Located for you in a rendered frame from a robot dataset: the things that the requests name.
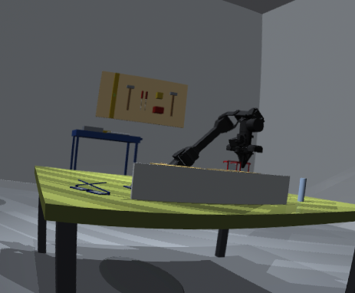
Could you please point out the grey rectangular panel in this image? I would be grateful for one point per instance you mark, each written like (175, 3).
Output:
(179, 184)

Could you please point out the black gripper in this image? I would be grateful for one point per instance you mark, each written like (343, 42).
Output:
(244, 153)

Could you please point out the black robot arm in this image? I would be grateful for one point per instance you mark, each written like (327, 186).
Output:
(250, 121)

